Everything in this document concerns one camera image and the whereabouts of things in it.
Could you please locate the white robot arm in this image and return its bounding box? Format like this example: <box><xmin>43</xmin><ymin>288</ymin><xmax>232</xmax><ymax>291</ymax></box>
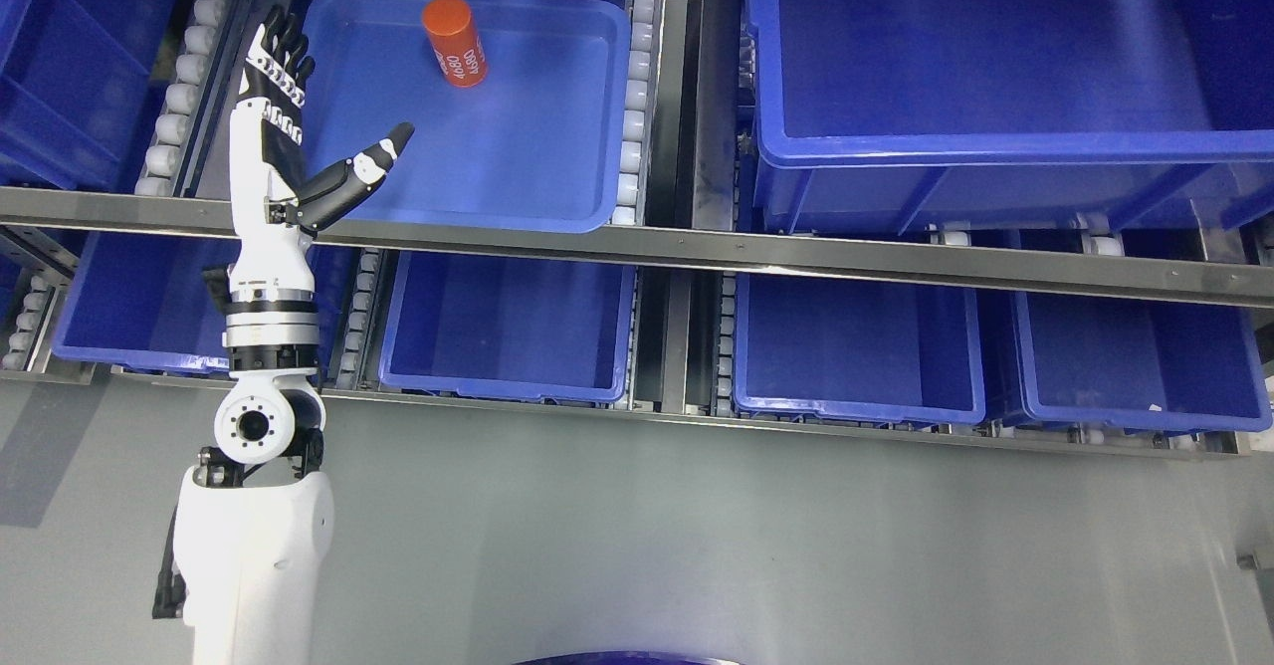
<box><xmin>172</xmin><ymin>283</ymin><xmax>335</xmax><ymax>664</ymax></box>

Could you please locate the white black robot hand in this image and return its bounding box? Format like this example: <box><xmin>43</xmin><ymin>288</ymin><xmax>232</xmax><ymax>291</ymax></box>
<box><xmin>229</xmin><ymin>4</ymin><xmax>415</xmax><ymax>294</ymax></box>

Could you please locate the blue bin lower left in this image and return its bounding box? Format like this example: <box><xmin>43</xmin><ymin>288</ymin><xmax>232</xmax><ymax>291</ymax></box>
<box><xmin>52</xmin><ymin>231</ymin><xmax>361</xmax><ymax>375</ymax></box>

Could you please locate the metal shelf rack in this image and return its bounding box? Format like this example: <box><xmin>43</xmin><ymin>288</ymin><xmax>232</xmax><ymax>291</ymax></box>
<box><xmin>0</xmin><ymin>0</ymin><xmax>1274</xmax><ymax>461</ymax></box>

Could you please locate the blue bin upper left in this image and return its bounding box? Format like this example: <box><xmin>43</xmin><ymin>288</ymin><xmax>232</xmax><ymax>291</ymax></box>
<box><xmin>1</xmin><ymin>0</ymin><xmax>178</xmax><ymax>190</ymax></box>

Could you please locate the large blue bin upper right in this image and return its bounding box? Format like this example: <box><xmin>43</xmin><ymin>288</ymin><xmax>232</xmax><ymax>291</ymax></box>
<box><xmin>744</xmin><ymin>0</ymin><xmax>1273</xmax><ymax>234</ymax></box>

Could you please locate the blue bin lower right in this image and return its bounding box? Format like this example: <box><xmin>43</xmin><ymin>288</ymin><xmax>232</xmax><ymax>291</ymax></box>
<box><xmin>977</xmin><ymin>292</ymin><xmax>1271</xmax><ymax>434</ymax></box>

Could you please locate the blue bin lower middle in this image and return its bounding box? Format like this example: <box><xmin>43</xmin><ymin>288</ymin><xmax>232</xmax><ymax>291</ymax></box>
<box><xmin>378</xmin><ymin>252</ymin><xmax>637</xmax><ymax>403</ymax></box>

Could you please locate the shallow blue tray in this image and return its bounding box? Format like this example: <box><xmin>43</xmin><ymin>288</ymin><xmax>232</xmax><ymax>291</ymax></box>
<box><xmin>304</xmin><ymin>0</ymin><xmax>631</xmax><ymax>234</ymax></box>

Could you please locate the blue bin lower centre-right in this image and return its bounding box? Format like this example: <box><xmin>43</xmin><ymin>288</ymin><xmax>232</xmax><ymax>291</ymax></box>
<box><xmin>733</xmin><ymin>275</ymin><xmax>987</xmax><ymax>425</ymax></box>

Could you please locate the orange cylindrical capacitor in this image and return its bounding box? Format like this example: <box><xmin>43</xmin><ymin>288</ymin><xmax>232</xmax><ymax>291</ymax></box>
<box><xmin>420</xmin><ymin>0</ymin><xmax>488</xmax><ymax>89</ymax></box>

